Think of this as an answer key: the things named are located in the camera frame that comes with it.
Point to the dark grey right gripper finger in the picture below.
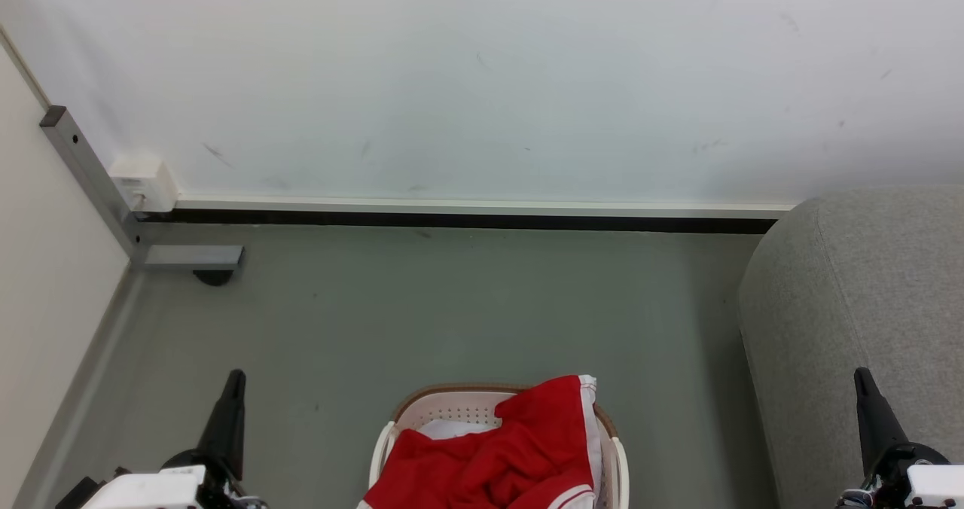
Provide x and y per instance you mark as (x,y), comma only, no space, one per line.
(874,422)

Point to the white laundry basket brown rim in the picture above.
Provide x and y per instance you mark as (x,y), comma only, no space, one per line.
(452,407)

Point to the white wall socket box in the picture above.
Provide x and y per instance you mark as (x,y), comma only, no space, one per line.
(144,184)

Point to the black round frame foot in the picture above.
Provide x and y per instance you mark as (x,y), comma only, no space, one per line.
(214,277)

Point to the red garment with white trim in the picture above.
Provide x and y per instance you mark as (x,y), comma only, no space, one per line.
(520,456)

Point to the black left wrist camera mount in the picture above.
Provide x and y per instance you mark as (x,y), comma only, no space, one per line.
(75,494)

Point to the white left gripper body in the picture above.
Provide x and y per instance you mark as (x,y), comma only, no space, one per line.
(158,490)

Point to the grey fabric sofa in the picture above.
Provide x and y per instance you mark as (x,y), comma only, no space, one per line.
(843,321)

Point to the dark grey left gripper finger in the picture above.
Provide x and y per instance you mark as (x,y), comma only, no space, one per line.
(226,426)

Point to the white baseboard strip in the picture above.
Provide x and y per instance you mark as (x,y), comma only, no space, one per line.
(482,206)

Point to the white cloth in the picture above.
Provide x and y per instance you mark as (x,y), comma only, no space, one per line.
(456,428)

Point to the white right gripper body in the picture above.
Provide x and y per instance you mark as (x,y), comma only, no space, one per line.
(930,486)

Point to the grey metal frame post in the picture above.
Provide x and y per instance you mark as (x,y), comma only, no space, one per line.
(90,174)

